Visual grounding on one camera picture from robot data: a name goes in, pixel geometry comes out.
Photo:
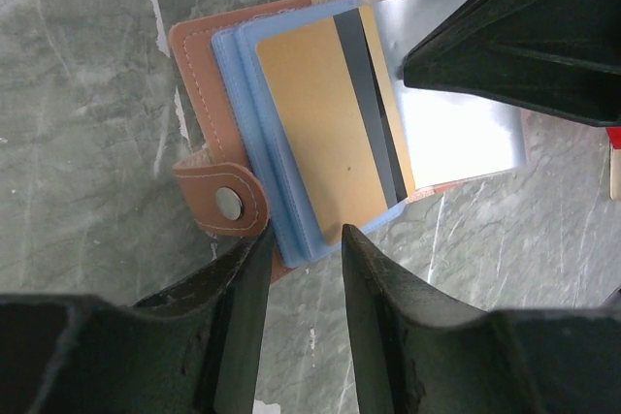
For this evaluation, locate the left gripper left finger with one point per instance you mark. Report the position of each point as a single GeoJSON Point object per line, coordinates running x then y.
{"type": "Point", "coordinates": [193, 347]}

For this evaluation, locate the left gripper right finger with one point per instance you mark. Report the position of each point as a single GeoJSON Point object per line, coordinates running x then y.
{"type": "Point", "coordinates": [417, 350]}

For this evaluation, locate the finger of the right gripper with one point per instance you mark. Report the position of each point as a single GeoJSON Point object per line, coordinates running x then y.
{"type": "Point", "coordinates": [559, 57]}

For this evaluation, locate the gold credit card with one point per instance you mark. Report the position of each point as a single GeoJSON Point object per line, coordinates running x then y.
{"type": "Point", "coordinates": [336, 104]}

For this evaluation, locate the red bin with gold cards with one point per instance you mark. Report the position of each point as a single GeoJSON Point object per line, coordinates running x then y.
{"type": "Point", "coordinates": [614, 135]}

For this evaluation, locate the orange spiral notebook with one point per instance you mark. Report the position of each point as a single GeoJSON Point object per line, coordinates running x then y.
{"type": "Point", "coordinates": [615, 174]}

